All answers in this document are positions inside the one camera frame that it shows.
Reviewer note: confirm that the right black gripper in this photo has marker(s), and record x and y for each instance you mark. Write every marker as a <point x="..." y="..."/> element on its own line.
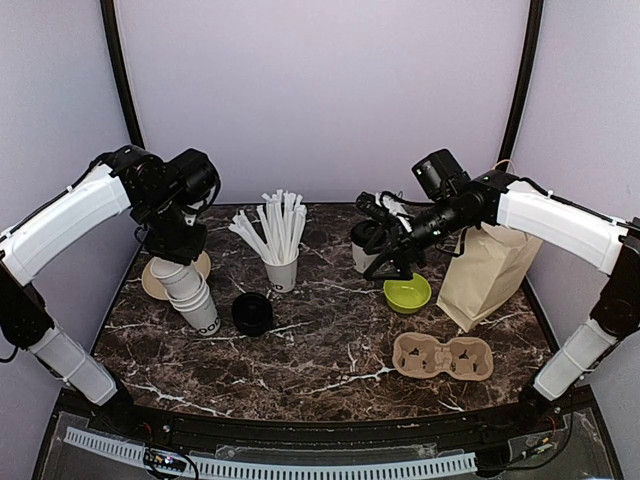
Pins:
<point x="396" y="253"/>

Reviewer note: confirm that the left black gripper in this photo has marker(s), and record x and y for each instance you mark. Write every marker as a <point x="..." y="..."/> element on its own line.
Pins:
<point x="182" y="255"/>

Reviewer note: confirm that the white paper coffee cup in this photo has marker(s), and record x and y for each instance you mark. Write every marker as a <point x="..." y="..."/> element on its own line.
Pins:
<point x="361" y="259"/>

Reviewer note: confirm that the black coffee cup lid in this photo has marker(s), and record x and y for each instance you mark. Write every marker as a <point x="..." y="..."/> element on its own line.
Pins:
<point x="368" y="232"/>

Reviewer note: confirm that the stack of white paper cups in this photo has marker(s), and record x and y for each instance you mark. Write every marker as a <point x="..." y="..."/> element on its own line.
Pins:
<point x="188" y="293"/>

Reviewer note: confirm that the stack of black lids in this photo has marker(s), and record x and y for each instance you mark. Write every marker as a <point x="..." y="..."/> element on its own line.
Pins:
<point x="252" y="314"/>

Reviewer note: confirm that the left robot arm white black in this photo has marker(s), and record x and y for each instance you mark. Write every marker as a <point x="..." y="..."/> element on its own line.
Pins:
<point x="164" y="198"/>

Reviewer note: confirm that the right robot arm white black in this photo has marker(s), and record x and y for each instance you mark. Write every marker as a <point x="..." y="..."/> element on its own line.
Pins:
<point x="501" y="199"/>

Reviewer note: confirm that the green bowl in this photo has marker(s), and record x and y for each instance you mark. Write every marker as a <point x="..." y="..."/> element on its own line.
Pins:
<point x="407" y="296"/>

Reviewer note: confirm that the beige paper plate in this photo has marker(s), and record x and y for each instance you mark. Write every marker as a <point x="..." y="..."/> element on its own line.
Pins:
<point x="156" y="290"/>

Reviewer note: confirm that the brown paper bag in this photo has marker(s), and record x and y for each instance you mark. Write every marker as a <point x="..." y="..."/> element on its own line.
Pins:
<point x="491" y="264"/>

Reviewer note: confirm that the cardboard two-cup carrier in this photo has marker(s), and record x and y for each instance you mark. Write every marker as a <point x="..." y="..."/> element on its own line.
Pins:
<point x="422" y="356"/>

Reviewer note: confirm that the white cup holding straws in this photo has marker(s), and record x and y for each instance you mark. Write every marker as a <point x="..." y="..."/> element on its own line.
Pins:
<point x="283" y="277"/>

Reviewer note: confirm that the bundle of wrapped white straws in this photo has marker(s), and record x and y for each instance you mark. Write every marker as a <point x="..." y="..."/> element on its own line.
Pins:
<point x="282" y="218"/>

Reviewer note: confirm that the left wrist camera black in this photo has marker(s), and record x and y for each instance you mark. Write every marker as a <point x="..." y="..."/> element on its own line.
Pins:
<point x="197" y="177"/>

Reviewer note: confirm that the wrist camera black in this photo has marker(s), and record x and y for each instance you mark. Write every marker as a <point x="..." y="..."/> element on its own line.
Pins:
<point x="197" y="177"/>
<point x="440" y="175"/>

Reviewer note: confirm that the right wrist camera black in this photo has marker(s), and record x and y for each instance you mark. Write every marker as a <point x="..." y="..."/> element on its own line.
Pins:
<point x="440" y="175"/>

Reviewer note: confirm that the black front rail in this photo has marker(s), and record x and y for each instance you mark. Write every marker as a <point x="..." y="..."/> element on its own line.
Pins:
<point x="482" y="427"/>

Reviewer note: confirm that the left black frame post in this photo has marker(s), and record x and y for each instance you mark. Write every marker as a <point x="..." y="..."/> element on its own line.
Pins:
<point x="119" y="71"/>

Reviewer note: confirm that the black frame post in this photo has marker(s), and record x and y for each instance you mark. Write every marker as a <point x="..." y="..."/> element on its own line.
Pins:
<point x="119" y="71"/>
<point x="521" y="89"/>

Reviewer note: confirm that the right black frame post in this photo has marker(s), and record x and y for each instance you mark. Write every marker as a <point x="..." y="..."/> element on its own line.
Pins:
<point x="521" y="89"/>

